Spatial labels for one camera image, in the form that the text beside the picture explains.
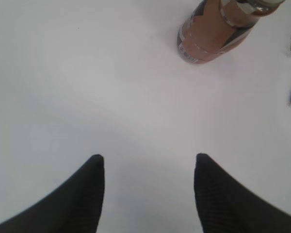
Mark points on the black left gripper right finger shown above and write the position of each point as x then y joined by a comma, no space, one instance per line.
226,206

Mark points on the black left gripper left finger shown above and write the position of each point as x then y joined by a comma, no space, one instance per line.
73,207

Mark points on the brown Nescafe coffee bottle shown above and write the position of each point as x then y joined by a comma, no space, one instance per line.
218,26

